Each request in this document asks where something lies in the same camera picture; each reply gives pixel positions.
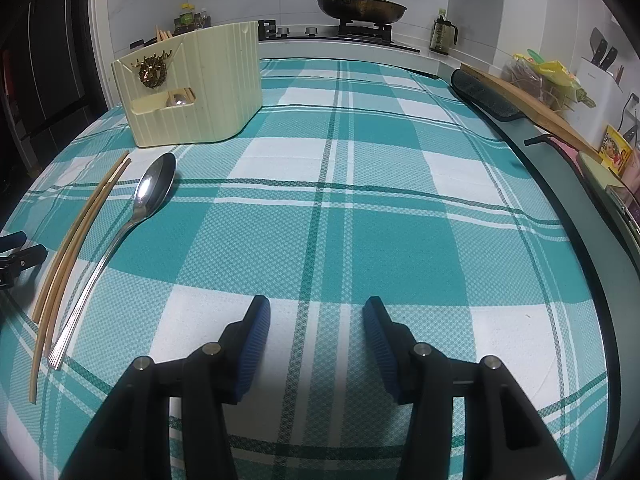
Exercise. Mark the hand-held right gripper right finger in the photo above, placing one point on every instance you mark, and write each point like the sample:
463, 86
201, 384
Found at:
380, 350

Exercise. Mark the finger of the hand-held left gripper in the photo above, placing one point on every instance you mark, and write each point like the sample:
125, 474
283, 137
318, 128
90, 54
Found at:
12, 241
25, 260

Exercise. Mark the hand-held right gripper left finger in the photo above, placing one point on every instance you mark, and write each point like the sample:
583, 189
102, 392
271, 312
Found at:
255, 345

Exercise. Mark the large metal spoon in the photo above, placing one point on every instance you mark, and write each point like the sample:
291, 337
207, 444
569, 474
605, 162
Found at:
150, 185

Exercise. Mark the cream utensil holder box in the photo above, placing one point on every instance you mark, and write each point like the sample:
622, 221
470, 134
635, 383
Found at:
210, 90

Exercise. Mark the teal checkered tablecloth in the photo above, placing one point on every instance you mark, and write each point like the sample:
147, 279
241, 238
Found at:
350, 200

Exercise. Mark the dark refrigerator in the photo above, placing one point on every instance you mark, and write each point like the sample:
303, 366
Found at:
45, 60

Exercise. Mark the pink mat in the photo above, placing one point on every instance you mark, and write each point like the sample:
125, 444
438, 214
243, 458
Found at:
570, 146

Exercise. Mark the yellow cap sauce bottle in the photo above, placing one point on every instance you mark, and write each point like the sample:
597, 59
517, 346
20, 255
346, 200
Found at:
187, 17

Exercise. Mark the green mat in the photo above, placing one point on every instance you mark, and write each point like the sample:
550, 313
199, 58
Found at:
605, 175

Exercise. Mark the wooden cutting board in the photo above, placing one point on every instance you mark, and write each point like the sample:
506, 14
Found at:
550, 120

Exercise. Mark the dark sauce bottle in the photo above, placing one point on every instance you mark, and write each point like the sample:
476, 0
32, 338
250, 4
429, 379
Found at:
199, 20

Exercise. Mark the blue label sauce bottle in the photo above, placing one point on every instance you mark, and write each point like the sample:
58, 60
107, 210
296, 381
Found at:
205, 19

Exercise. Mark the yellow printed cup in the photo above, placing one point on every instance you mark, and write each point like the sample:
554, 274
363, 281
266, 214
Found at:
616, 147

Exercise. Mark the pink cup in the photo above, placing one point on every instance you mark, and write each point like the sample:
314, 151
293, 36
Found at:
632, 167

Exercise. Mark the black gas stove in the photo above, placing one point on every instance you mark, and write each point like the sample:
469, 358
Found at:
325, 32

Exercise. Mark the dark water jug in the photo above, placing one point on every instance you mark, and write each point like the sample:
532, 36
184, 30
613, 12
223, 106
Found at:
442, 32

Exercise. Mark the white knife block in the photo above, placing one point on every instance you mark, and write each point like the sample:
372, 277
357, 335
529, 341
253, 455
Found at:
600, 95

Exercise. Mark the black kitchen knives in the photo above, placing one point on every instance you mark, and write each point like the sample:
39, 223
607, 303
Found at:
602, 52

